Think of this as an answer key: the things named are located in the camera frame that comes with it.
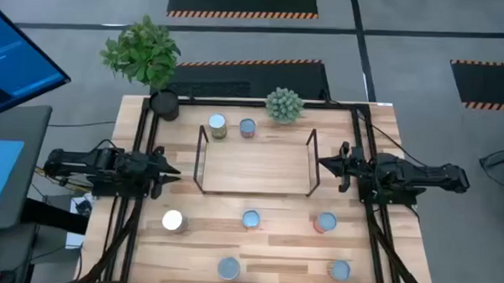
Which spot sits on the pink and teal can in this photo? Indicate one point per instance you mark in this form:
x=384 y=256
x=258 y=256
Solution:
x=247 y=126

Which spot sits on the small white box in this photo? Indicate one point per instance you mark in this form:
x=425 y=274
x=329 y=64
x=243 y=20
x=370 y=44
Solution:
x=81 y=203
x=74 y=240

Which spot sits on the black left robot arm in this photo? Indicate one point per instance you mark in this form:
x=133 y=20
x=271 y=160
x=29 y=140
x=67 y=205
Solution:
x=79 y=160

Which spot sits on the black mat orange hazard stripes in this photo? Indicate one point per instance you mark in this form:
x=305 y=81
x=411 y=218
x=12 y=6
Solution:
x=485 y=82
x=242 y=0
x=279 y=79

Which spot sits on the red and orange fruit can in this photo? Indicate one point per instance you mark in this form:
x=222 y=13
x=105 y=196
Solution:
x=325 y=221

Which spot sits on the blue label can silver lid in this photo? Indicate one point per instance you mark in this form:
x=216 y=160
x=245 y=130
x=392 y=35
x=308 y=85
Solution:
x=173 y=220

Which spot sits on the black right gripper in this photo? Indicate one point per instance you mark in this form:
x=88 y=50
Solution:
x=358 y=168

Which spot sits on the olive green can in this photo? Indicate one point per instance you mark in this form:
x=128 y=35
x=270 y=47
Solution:
x=217 y=124

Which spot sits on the short yellow can red dots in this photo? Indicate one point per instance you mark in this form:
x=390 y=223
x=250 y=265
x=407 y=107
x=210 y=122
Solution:
x=251 y=219

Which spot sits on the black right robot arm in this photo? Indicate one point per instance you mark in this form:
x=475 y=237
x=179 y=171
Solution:
x=423 y=172

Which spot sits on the yellow can dark marks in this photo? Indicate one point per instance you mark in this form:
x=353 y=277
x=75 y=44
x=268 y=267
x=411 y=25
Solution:
x=340 y=270

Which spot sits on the orange can green leaves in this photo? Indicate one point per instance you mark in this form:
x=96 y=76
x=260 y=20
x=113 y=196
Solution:
x=229 y=268

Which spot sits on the monitor with blue screen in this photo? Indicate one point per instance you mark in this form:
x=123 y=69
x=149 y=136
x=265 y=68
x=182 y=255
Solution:
x=15 y=62

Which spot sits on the leafy green plant black pot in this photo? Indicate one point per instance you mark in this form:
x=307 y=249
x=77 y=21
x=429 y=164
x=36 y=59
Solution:
x=141 y=49

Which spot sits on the pale succulent plant white pot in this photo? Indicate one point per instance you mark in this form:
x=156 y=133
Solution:
x=283 y=104

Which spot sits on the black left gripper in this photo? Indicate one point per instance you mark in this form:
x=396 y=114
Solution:
x=144 y=165

